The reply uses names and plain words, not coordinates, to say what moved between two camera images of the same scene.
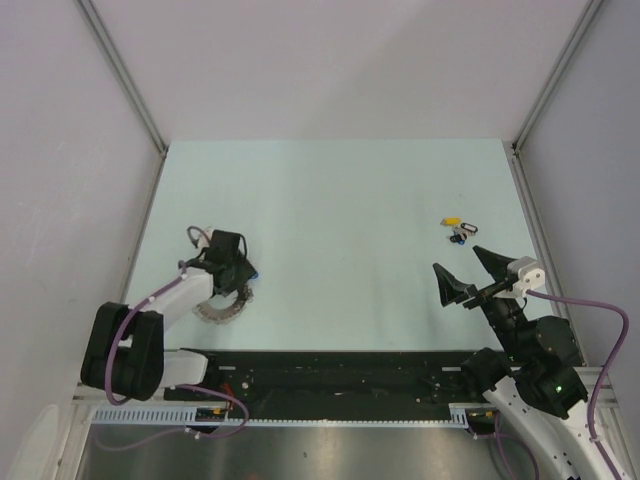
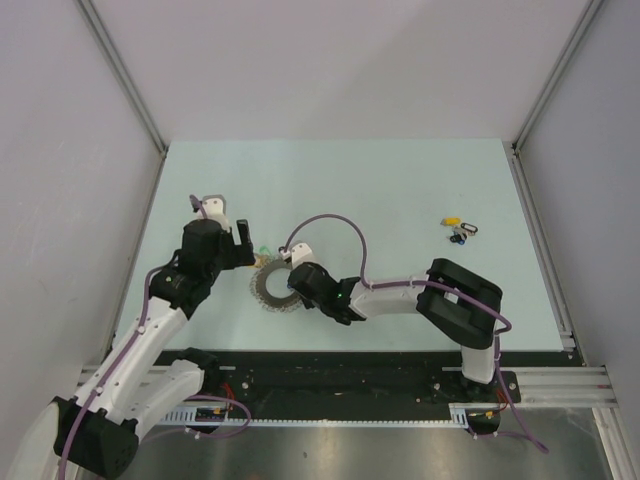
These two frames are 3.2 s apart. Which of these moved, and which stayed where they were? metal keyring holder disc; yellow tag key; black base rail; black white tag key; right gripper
Moved: metal keyring holder disc; right gripper
Stayed: black base rail; black white tag key; yellow tag key
